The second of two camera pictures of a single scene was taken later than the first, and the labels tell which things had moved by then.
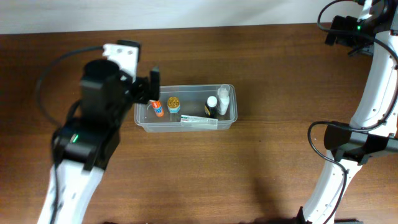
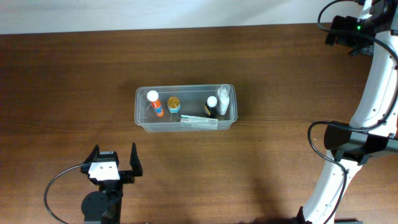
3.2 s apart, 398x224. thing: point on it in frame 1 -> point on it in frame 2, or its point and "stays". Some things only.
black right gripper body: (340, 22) stays
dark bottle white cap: (211, 106) stays
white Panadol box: (193, 122) stays
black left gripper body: (154, 83) -> (126, 177)
